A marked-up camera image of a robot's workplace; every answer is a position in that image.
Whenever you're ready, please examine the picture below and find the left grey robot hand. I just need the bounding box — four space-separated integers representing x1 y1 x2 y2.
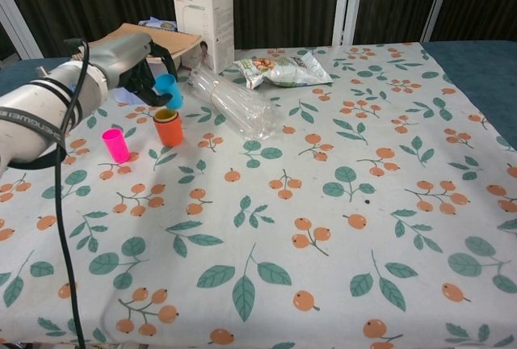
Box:
90 33 179 107

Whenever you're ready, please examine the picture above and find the light blue plastic cup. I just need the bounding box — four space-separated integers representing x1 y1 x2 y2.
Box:
155 74 185 111

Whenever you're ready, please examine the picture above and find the yellow plastic cup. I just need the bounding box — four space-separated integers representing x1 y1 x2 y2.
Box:
155 108 179 124

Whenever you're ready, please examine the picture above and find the pink plastic cup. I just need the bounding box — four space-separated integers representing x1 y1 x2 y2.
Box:
101 128 131 164

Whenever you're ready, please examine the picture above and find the pale blue tissue pack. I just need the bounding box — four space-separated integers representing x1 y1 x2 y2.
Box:
112 15 179 105

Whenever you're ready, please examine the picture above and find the orange plastic cup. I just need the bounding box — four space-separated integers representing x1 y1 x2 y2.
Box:
153 112 185 148

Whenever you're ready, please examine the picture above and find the tall white carton box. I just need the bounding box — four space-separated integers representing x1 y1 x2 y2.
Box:
170 0 235 74

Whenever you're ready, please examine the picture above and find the clear plastic packaging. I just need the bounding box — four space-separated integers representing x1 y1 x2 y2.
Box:
188 64 280 142

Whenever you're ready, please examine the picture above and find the nut snack bag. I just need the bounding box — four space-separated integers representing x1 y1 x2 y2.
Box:
233 50 334 90

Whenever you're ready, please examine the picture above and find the floral fruit print tablecloth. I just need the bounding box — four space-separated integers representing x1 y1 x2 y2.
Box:
0 41 517 349

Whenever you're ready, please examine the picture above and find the teal table cover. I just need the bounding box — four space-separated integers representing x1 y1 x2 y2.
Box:
0 40 517 152

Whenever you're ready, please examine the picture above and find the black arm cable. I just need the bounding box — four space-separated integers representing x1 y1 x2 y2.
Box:
7 36 90 349

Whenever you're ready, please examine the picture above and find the dark folding screen white frame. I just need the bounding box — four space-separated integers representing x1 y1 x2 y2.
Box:
0 0 517 61

